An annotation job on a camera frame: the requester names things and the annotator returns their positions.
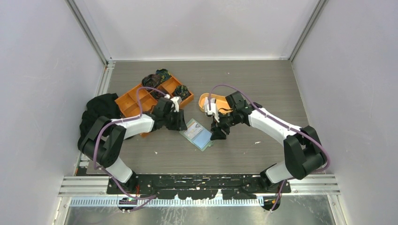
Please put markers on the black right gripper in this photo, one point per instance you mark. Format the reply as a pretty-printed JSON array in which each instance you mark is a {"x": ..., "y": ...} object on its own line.
[{"x": 217, "y": 134}]

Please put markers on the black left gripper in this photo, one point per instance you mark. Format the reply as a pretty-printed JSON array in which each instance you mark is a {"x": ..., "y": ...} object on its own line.
[{"x": 180, "y": 124}]

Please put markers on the white printed card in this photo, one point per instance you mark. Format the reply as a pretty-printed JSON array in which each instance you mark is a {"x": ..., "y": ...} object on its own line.
[{"x": 193, "y": 129}]

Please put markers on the green card holder wallet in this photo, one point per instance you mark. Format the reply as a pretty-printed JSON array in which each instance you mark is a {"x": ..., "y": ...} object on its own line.
[{"x": 202, "y": 140}]

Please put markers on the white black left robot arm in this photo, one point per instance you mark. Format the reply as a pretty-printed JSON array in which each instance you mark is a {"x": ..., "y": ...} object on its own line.
[{"x": 104, "y": 140}]

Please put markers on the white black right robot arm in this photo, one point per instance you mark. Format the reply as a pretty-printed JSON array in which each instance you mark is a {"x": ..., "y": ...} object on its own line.
[{"x": 303, "y": 153}]

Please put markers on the yellow oval tray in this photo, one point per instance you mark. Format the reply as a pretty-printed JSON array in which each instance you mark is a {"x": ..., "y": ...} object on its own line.
[{"x": 220, "y": 102}]

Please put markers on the green patterned rolled sock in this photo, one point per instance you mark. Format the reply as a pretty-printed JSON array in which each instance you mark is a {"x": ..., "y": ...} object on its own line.
[{"x": 182, "y": 92}]

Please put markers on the orange wooden divider box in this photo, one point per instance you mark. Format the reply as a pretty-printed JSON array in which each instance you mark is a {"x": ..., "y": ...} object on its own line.
[{"x": 140, "y": 101}]

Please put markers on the dark rolled sock left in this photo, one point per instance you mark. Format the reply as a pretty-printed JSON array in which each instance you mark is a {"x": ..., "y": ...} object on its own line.
[{"x": 152, "y": 81}]

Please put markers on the dark rolled sock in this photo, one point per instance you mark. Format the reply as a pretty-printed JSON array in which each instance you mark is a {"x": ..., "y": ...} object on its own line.
[
  {"x": 163, "y": 74},
  {"x": 152, "y": 81}
]

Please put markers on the dark rolled sock top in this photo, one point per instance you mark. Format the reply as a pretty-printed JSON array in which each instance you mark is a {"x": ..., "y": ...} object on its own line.
[{"x": 163, "y": 74}]

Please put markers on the black cloth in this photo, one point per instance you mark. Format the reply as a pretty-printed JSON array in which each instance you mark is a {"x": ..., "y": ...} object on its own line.
[{"x": 102, "y": 105}]

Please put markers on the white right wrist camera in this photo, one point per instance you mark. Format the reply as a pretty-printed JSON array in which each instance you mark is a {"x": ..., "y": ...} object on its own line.
[{"x": 210, "y": 108}]

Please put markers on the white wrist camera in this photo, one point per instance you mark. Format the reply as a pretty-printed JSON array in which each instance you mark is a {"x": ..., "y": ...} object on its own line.
[
  {"x": 210, "y": 108},
  {"x": 176, "y": 101}
]

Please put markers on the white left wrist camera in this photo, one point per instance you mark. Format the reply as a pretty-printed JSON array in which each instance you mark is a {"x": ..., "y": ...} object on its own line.
[{"x": 176, "y": 101}]

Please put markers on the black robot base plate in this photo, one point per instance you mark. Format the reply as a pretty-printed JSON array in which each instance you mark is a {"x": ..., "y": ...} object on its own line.
[{"x": 204, "y": 186}]

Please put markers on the aluminium frame rail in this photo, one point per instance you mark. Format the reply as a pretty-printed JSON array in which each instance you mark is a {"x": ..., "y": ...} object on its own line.
[{"x": 90, "y": 192}]

